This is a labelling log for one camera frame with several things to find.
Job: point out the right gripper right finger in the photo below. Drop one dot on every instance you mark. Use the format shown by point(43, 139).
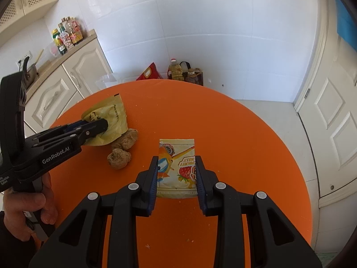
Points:
point(273, 239)

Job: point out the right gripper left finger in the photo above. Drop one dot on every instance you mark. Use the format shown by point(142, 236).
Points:
point(100, 224)

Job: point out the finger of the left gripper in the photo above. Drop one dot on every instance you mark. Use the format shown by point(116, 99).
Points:
point(65, 131)
point(97, 127)

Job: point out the yellow green snack pouch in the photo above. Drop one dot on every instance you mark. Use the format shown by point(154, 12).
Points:
point(113, 111)

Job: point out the brown lump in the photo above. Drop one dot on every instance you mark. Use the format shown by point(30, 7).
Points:
point(119, 158)
point(126, 140)

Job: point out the strawberry milk pouch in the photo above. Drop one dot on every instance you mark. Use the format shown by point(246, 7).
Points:
point(176, 177)

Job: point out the person's left hand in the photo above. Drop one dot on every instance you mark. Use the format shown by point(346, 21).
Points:
point(15, 203)

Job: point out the cream base cabinets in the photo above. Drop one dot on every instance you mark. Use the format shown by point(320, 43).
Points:
point(64, 82)

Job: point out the white plastic bag on floor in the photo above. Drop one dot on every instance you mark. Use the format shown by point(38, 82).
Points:
point(113, 79)

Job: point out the yellow green bottle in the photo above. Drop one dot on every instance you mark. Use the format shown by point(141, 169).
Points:
point(58, 41)

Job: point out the dark sauce bottle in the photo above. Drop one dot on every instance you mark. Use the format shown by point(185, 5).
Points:
point(65, 37)

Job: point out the red bag on floor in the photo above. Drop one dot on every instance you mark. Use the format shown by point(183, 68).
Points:
point(150, 73)

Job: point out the red label oil bottle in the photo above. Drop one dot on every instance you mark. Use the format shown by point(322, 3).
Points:
point(74, 30)

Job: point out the orange round table cover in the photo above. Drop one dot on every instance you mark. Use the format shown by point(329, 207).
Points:
point(176, 120)

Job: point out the cooking oil jug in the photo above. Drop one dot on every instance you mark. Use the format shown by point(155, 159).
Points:
point(175, 71)

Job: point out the dark basket with jars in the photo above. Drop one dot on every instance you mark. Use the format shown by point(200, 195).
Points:
point(191, 75)

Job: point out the white door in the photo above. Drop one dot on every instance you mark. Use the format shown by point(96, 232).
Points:
point(329, 110)

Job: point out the blue apron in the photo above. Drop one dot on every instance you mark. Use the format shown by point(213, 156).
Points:
point(346, 27)

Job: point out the steel wok with handle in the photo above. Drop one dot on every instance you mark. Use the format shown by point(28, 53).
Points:
point(30, 72)

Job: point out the wall power socket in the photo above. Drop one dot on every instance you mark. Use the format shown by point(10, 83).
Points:
point(21, 60)

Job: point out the cream wall cabinet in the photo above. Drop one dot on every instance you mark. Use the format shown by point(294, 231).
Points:
point(20, 14)

